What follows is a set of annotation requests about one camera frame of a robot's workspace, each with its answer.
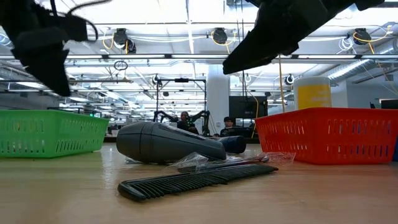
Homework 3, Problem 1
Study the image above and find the background robot station frame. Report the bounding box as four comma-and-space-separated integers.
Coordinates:
153, 77, 213, 136

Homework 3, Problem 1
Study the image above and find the dark grey hair dryer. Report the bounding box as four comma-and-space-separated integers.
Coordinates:
116, 121, 228, 165

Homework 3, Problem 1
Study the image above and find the person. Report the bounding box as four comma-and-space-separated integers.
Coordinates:
220, 116, 244, 138
176, 111, 200, 136

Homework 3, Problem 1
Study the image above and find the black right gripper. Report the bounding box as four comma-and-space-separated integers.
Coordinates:
222, 0, 357, 76

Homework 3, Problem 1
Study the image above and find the black plastic comb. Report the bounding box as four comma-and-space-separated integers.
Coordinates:
117, 164, 279, 202

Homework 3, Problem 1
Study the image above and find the black computer monitor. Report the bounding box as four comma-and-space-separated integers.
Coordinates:
229, 95, 269, 128

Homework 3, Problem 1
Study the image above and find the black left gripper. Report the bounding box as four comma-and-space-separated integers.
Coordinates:
0, 0, 89, 97

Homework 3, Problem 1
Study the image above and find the red plastic basket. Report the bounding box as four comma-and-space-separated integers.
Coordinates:
254, 107, 398, 166

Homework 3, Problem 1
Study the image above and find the green plastic basket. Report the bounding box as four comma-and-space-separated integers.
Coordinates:
0, 109, 110, 159

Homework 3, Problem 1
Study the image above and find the white yellow wipes canister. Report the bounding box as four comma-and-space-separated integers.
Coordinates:
293, 76, 332, 110

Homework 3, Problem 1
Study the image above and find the yellow hanging cable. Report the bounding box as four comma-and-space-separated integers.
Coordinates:
277, 55, 286, 113

